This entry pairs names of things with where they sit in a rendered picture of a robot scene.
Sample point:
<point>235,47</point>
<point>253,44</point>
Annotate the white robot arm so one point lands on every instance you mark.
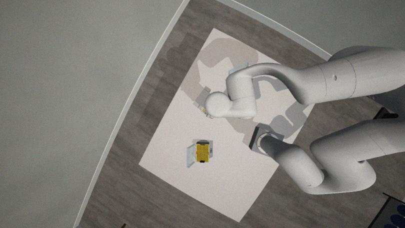
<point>372,71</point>

